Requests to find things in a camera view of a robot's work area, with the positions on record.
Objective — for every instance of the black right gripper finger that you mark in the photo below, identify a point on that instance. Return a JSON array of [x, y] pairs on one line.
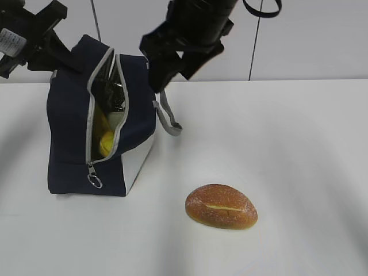
[[193, 61], [162, 69]]

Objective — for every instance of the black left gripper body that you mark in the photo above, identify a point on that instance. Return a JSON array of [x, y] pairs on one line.
[[23, 33]]

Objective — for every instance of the green lid glass container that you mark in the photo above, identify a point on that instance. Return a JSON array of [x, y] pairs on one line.
[[114, 119]]

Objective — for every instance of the navy blue lunch bag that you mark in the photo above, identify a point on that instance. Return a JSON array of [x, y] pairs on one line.
[[117, 83]]

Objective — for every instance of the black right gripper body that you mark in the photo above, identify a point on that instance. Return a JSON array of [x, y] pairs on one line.
[[189, 26]]

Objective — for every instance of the brown bread roll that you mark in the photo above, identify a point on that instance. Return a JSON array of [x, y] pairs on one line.
[[221, 206]]

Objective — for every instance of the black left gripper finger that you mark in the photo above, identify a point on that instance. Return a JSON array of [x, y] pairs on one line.
[[56, 54], [41, 61]]

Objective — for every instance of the yellow banana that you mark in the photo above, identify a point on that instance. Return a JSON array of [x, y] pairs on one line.
[[103, 136]]

